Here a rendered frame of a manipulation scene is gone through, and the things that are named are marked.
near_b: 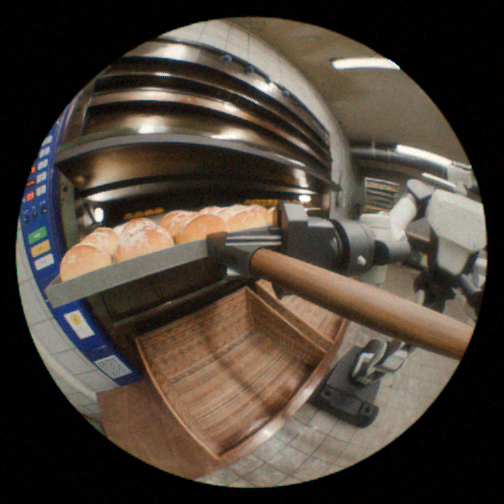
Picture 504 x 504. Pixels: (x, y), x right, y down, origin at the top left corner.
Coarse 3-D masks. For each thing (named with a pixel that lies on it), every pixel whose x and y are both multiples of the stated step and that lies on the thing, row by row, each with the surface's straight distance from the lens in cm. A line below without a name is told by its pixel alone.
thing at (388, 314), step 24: (264, 264) 13; (288, 264) 12; (288, 288) 12; (312, 288) 11; (336, 288) 11; (360, 288) 11; (336, 312) 12; (360, 312) 11; (384, 312) 11; (408, 312) 12; (432, 312) 14; (408, 336) 13; (432, 336) 14; (456, 336) 16
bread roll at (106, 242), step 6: (96, 234) 31; (102, 234) 31; (84, 240) 32; (90, 240) 30; (96, 240) 30; (102, 240) 30; (108, 240) 30; (102, 246) 29; (108, 246) 30; (114, 246) 30; (108, 252) 29
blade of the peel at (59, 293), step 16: (144, 256) 19; (160, 256) 20; (176, 256) 20; (192, 256) 21; (96, 272) 21; (112, 272) 20; (128, 272) 20; (144, 272) 20; (48, 288) 25; (64, 288) 24; (80, 288) 22; (96, 288) 22; (64, 304) 25
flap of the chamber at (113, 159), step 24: (96, 144) 37; (120, 144) 35; (144, 144) 36; (168, 144) 36; (192, 144) 38; (216, 144) 40; (240, 144) 45; (72, 168) 42; (96, 168) 43; (120, 168) 45; (144, 168) 47; (168, 168) 49; (192, 168) 52; (216, 168) 55; (240, 168) 58; (264, 168) 62; (288, 168) 66
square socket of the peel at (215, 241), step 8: (216, 232) 21; (224, 232) 21; (208, 240) 20; (216, 240) 18; (224, 240) 17; (208, 248) 21; (216, 248) 19; (224, 248) 17; (232, 248) 16; (240, 248) 15; (248, 248) 14; (256, 248) 15; (216, 256) 20; (224, 256) 18; (232, 256) 16; (240, 256) 15; (248, 256) 14; (224, 264) 18; (232, 264) 17; (240, 264) 16; (248, 264) 15; (240, 272) 16; (248, 272) 15
